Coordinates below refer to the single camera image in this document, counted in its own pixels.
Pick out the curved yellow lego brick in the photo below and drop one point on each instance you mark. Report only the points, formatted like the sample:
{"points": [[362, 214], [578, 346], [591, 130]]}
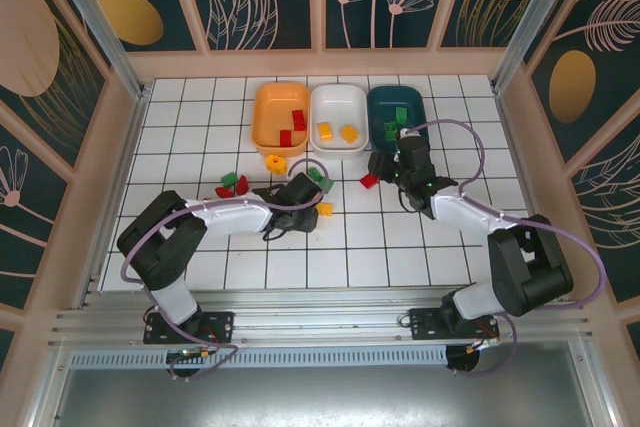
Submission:
{"points": [[349, 133]]}

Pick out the green lego brick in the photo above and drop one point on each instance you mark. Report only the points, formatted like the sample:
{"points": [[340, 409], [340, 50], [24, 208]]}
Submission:
{"points": [[389, 128], [401, 114], [315, 174], [229, 178]]}

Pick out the teal plastic bin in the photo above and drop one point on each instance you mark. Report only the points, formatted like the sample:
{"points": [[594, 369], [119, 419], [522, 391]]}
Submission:
{"points": [[385, 102]]}

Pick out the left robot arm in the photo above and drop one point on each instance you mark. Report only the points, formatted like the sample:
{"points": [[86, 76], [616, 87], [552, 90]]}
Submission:
{"points": [[225, 219]]}

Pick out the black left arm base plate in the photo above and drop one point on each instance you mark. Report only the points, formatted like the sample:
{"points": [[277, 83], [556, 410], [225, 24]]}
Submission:
{"points": [[220, 324]]}

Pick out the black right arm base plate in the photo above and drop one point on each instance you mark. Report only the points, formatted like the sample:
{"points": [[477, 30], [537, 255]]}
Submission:
{"points": [[425, 322]]}

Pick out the aluminium mounting rail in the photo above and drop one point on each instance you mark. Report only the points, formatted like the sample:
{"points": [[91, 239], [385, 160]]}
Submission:
{"points": [[320, 317]]}

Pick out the grey metal sheet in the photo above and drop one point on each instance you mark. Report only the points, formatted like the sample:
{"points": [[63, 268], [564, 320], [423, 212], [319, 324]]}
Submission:
{"points": [[320, 397]]}

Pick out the aluminium frame post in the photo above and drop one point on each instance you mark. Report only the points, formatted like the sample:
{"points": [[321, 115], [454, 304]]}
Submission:
{"points": [[107, 32], [530, 22]]}

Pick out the yellow round gear lego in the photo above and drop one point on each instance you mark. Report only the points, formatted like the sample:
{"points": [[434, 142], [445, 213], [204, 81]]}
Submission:
{"points": [[275, 163]]}

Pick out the white plastic bin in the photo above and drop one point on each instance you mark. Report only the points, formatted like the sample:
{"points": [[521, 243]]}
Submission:
{"points": [[337, 102]]}

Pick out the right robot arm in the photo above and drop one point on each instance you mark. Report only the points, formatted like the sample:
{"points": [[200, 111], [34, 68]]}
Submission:
{"points": [[465, 212]]}

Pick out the orange plastic bin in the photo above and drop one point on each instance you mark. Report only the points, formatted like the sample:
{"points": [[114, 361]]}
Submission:
{"points": [[272, 102]]}

